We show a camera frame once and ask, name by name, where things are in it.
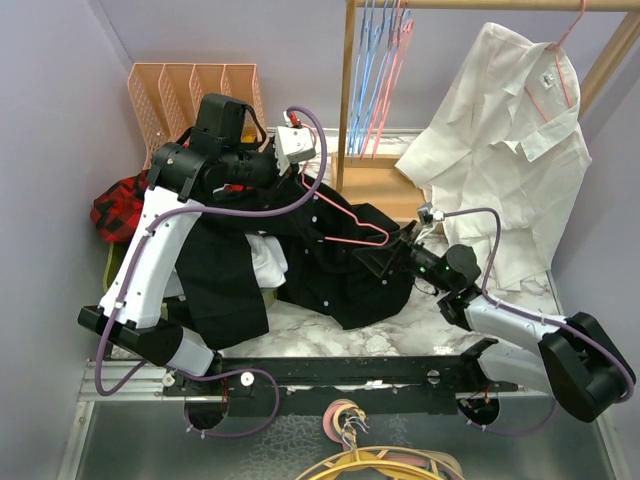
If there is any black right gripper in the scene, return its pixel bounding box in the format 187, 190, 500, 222
353, 221, 453, 294

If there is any pink wire hanger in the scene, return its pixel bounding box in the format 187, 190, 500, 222
298, 124, 391, 249

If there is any black button shirt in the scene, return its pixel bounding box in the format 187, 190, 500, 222
167, 185, 413, 350

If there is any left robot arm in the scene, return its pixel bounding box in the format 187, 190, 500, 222
78, 94, 279, 395

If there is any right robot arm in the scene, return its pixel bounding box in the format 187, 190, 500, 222
354, 226, 636, 422

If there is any pink hanger bundle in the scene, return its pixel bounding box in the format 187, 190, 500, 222
359, 1, 414, 158

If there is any white crumpled shirt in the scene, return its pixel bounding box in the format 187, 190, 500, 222
164, 229, 288, 300

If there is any red black plaid shirt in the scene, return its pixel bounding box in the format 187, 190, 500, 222
89, 169, 256, 245

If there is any white hanging shirt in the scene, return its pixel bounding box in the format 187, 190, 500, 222
396, 23, 591, 289

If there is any pink hanger pile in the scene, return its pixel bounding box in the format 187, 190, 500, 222
300, 399, 464, 479

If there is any blue hanger bundle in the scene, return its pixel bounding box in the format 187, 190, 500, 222
346, 1, 399, 160

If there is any yellow hanger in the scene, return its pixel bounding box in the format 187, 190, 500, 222
297, 445, 439, 479

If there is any pink hanger holding shirt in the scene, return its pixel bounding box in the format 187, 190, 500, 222
545, 0, 587, 109

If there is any wooden clothes rack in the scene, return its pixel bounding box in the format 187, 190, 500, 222
331, 0, 639, 223

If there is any peach file organizer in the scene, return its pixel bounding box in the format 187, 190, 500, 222
127, 63, 266, 169

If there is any green laundry basket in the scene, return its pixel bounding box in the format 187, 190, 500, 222
103, 243, 277, 311

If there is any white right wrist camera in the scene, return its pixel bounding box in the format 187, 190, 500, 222
416, 202, 445, 242

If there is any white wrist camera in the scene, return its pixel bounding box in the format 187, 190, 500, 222
416, 202, 445, 242
274, 126, 316, 176

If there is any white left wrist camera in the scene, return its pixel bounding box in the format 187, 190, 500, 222
274, 126, 316, 176

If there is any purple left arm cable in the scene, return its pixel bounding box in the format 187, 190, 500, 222
94, 104, 329, 440

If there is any black mounting rail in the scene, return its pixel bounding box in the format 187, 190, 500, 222
163, 354, 517, 417

